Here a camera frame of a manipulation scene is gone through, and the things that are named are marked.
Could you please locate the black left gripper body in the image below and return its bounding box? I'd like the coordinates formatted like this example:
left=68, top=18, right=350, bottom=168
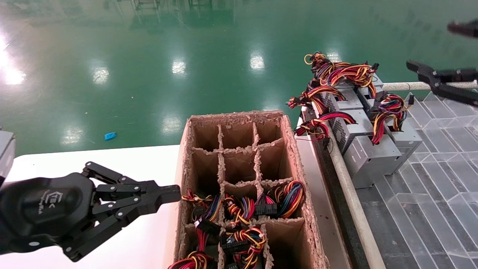
left=0, top=173, right=98, bottom=254

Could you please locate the grey power supply with wires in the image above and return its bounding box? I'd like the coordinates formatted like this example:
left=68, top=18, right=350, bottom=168
left=182, top=189, right=223, bottom=236
left=329, top=62, right=385, bottom=98
left=344, top=110, right=402, bottom=189
left=220, top=226, right=267, bottom=269
left=304, top=52, right=338, bottom=86
left=357, top=86, right=392, bottom=112
left=377, top=93, right=423, bottom=176
left=287, top=85, right=364, bottom=114
left=224, top=194, right=256, bottom=226
left=168, top=228, right=219, bottom=269
left=256, top=180, right=307, bottom=219
left=294, top=109, right=376, bottom=154

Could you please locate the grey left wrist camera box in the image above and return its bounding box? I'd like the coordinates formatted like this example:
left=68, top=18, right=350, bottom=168
left=0, top=131, right=16, bottom=180

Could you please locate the cardboard divider box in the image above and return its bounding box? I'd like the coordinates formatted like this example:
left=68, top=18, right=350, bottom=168
left=172, top=111, right=329, bottom=269

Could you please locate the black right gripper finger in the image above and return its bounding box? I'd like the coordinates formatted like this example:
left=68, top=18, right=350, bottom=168
left=447, top=19, right=478, bottom=39
left=406, top=61, right=478, bottom=107

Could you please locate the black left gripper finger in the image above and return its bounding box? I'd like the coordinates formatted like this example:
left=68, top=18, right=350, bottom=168
left=81, top=161, right=182, bottom=199
left=62, top=194, right=182, bottom=262

